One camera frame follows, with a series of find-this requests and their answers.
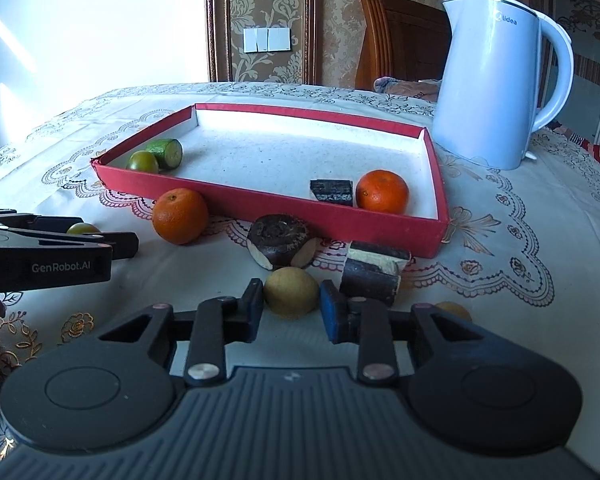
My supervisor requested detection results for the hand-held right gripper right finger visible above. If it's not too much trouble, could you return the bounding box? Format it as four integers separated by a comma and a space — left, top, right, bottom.
320, 282, 483, 385

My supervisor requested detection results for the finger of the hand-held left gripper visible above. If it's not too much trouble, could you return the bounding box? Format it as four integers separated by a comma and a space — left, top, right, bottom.
0, 208, 84, 233
0, 229, 140, 261

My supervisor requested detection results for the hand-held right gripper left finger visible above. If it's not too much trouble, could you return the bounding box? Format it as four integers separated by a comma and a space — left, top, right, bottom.
97, 278, 265, 387

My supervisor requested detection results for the small yellow-brown round fruit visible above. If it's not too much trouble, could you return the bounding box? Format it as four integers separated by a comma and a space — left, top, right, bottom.
263, 266, 321, 319
434, 301, 473, 323

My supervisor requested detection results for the orange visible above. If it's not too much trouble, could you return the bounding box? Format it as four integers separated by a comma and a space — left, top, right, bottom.
355, 170, 410, 215
152, 188, 210, 246

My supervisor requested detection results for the shallow red cardboard box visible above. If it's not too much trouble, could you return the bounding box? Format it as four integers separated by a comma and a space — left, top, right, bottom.
90, 102, 451, 259

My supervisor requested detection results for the green cucumber piece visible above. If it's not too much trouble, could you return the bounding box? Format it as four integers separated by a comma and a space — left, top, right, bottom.
145, 138, 184, 171

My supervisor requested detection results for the embroidered cream tablecloth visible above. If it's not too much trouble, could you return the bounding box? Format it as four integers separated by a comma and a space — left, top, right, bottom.
0, 81, 600, 461

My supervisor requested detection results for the patterned cushion on chair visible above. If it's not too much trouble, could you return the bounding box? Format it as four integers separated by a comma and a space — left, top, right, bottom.
373, 76, 441, 103

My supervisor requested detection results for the light blue electric kettle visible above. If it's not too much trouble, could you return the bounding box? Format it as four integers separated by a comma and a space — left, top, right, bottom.
431, 0, 574, 171

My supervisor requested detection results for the brown wooden headboard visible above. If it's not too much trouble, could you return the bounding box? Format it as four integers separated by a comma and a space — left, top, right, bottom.
355, 0, 451, 92

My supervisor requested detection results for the wardrobe with floral doors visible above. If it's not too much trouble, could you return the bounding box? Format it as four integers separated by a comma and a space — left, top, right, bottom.
530, 0, 600, 141

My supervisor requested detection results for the gilded wall frame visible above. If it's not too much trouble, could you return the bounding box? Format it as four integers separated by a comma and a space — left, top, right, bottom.
205, 0, 323, 85

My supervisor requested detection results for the white wall switch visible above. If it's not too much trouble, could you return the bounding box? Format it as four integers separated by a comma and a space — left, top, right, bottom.
243, 26, 292, 54

